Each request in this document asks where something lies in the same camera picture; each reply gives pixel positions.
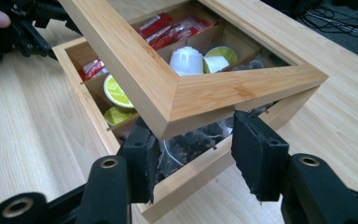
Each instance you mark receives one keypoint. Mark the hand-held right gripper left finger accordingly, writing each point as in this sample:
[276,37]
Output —
[141,161]

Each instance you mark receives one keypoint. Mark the wooden tea box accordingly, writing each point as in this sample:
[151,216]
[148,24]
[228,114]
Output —
[186,183]

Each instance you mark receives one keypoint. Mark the dark tea bag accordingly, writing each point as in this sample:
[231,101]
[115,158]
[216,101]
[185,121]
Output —
[250,64]
[188,146]

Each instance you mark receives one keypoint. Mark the white coffee capsule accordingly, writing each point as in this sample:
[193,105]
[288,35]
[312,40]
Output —
[186,61]

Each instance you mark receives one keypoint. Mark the wooden box lid with window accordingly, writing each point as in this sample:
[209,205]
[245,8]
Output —
[230,93]

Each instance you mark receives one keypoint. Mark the green-lidded coffee capsule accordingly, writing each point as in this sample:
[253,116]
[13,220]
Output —
[116,91]
[118,115]
[220,59]

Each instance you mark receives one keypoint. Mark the red sachet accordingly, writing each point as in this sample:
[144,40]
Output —
[92,70]
[167,36]
[154,25]
[195,26]

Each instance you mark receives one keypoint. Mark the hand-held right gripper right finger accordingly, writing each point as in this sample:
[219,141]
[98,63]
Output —
[259,158]

